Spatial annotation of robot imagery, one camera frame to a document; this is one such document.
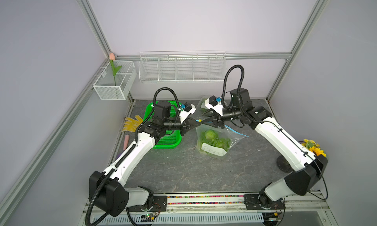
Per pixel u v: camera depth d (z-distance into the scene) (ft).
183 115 2.00
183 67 3.28
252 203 2.35
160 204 2.41
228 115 1.96
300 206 2.43
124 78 3.44
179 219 5.17
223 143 2.52
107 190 1.26
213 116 1.99
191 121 2.14
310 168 1.33
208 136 2.77
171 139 3.17
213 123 2.01
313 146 2.16
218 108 1.90
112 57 2.93
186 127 2.02
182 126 2.04
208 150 2.49
